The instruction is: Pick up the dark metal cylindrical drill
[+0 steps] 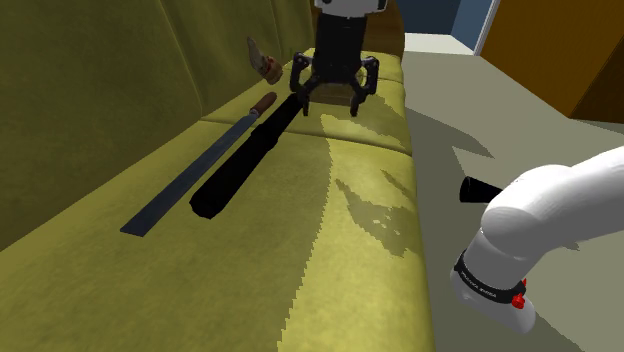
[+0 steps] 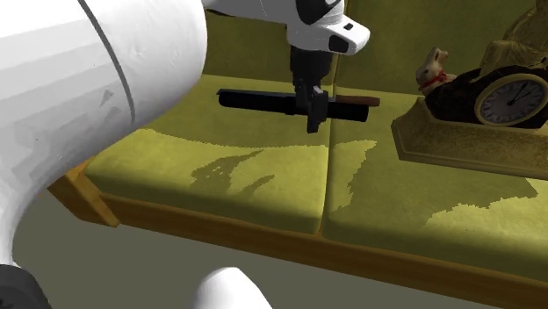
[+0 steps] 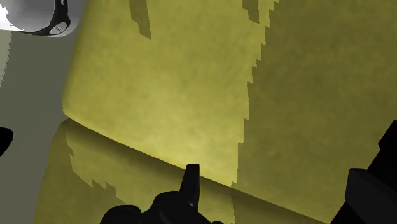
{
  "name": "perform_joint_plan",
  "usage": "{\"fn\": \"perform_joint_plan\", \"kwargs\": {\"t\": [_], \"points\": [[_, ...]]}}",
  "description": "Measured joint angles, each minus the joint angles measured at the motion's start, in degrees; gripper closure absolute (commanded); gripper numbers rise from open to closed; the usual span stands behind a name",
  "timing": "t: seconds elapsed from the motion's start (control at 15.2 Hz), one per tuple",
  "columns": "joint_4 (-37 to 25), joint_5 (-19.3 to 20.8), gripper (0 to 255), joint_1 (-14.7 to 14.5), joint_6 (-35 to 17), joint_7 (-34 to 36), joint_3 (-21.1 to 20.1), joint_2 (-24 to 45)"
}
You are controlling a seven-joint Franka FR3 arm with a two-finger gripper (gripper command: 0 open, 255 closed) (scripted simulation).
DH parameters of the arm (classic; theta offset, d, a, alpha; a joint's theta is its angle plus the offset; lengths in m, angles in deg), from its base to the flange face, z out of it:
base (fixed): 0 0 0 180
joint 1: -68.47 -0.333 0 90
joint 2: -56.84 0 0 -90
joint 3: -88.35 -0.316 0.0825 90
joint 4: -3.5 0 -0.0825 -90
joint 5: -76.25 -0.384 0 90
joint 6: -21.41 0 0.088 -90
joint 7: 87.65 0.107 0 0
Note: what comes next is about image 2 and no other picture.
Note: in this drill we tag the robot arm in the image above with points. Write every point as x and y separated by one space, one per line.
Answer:
64 85

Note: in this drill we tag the olive green sofa wooden frame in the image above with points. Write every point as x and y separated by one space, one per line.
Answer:
257 192

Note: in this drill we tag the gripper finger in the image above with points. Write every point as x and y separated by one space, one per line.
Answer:
317 111

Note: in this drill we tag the beige rabbit figure red ribbon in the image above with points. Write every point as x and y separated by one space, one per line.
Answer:
432 72

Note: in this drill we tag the black long cylinder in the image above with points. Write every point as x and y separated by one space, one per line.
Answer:
257 104

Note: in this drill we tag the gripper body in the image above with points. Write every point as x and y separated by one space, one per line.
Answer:
309 64

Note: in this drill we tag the brown stick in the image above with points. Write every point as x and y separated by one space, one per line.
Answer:
359 100

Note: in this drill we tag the gold mantel clock with figure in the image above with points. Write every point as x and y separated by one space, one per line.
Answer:
449 137

